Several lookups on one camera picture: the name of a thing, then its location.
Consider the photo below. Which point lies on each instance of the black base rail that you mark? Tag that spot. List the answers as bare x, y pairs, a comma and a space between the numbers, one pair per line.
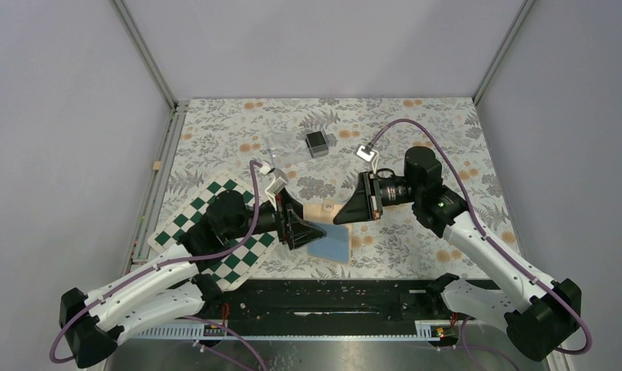
323, 308

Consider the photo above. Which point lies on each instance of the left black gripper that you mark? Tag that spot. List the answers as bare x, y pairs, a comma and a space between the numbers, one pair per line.
300, 231

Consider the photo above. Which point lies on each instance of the tan card holder wallet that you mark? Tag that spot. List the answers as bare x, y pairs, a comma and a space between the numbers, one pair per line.
337, 244

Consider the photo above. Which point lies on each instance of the black credit card stack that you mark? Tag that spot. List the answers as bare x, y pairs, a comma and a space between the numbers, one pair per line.
317, 144

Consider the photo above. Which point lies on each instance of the clear acrylic card box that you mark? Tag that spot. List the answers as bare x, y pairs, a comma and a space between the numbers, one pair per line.
289, 148

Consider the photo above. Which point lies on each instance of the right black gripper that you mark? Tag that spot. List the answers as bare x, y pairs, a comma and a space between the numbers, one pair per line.
359, 206

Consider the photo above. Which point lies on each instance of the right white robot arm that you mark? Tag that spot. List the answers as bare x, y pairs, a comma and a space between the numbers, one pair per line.
535, 311

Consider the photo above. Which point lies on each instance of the green white chessboard mat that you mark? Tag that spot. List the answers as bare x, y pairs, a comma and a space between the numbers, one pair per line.
232, 270

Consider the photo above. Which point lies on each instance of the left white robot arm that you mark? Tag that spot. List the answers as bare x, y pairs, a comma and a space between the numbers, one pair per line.
169, 286

